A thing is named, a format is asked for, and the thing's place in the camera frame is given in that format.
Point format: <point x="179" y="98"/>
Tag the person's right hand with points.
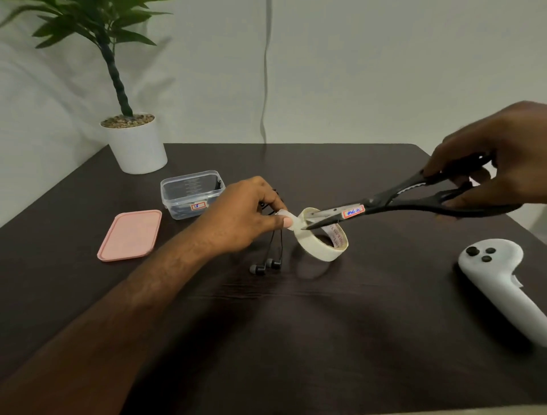
<point x="513" y="145"/>

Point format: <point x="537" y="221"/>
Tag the person's left hand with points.
<point x="239" y="213"/>

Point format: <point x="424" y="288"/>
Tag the person's left thumb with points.
<point x="277" y="222"/>

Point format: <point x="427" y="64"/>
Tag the person's right thumb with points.
<point x="478" y="200"/>

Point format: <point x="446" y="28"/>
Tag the white tape roll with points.
<point x="318" y="252"/>

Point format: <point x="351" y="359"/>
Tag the black scissors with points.
<point x="384" y="201"/>

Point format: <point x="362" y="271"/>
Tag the person's left forearm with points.
<point x="107" y="325"/>

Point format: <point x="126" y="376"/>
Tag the white handheld controller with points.
<point x="498" y="273"/>

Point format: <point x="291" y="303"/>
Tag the clear plastic container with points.
<point x="181" y="208"/>

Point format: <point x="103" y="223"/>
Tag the pink container lid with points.
<point x="129" y="235"/>

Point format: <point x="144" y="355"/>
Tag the white plant pot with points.
<point x="136" y="147"/>

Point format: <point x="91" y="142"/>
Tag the green artificial plant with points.
<point x="115" y="77"/>

